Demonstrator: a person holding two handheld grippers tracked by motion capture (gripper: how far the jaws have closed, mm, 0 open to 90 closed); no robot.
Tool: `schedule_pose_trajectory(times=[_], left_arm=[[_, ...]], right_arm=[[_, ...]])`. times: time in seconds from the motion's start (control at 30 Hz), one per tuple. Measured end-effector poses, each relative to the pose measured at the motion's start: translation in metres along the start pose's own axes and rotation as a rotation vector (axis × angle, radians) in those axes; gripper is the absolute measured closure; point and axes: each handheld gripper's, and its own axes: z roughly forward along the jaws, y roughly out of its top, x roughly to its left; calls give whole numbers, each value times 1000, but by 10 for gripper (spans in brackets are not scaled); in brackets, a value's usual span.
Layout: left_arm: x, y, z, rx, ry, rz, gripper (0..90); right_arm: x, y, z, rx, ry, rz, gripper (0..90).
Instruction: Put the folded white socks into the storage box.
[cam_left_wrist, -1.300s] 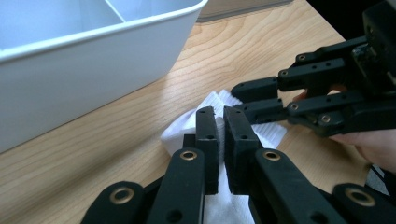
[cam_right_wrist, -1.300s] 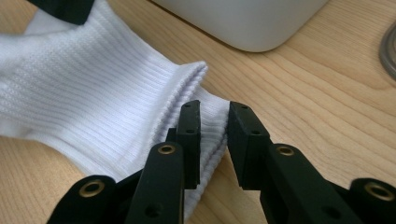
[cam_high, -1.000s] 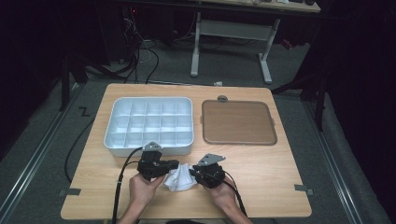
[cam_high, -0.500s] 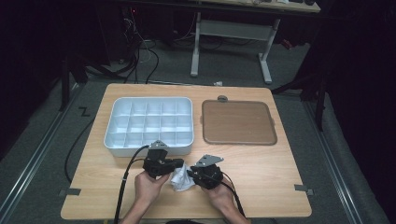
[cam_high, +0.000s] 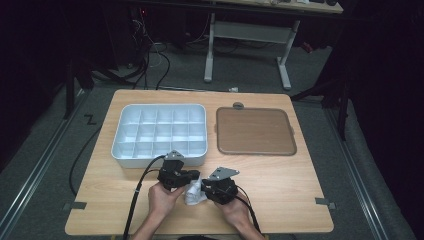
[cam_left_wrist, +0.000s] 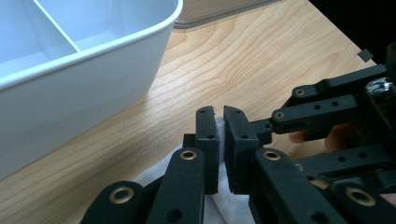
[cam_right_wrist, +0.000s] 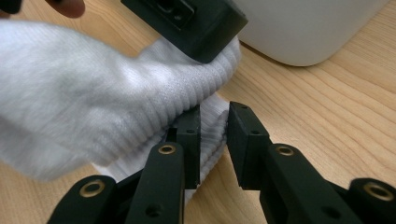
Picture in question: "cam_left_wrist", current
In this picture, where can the white divided storage box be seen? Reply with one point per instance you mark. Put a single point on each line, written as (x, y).
(77, 93)

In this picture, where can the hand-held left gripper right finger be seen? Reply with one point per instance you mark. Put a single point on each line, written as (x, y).
(243, 155)

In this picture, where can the white sock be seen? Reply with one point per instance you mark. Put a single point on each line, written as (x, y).
(227, 207)

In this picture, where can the grey tape piece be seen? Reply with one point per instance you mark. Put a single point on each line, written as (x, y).
(365, 55)

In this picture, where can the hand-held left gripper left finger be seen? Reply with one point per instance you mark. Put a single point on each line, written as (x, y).
(183, 186)

